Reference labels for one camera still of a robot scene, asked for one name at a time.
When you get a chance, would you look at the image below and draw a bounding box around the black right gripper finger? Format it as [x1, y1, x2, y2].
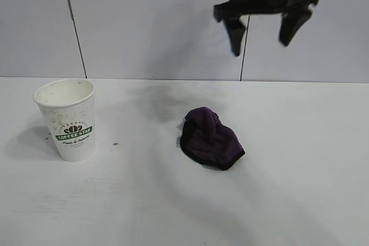
[224, 16, 247, 58]
[278, 6, 314, 47]

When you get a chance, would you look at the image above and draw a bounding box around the white paper coffee cup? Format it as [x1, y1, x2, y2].
[33, 78, 96, 162]

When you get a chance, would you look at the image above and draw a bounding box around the purple cloth with black hem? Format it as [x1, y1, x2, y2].
[175, 107, 246, 171]

